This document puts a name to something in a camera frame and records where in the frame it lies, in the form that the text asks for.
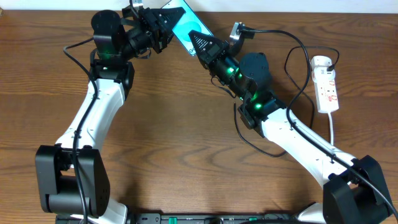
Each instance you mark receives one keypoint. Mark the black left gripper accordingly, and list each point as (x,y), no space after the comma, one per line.
(158,31)

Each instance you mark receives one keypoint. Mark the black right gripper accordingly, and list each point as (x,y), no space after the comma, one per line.
(218,50)

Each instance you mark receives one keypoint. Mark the turquoise screen smartphone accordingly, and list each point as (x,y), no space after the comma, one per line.
(188,22)

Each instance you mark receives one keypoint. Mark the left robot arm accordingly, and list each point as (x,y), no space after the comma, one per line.
(71,176)

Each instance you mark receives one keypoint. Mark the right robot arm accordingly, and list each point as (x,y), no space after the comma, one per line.
(354,190)

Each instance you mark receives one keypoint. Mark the white USB charger plug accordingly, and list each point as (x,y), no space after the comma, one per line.
(320,61)

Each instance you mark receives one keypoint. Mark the white power strip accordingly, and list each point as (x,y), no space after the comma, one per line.
(325,90)

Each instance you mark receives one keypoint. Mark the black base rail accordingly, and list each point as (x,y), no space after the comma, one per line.
(156,218)

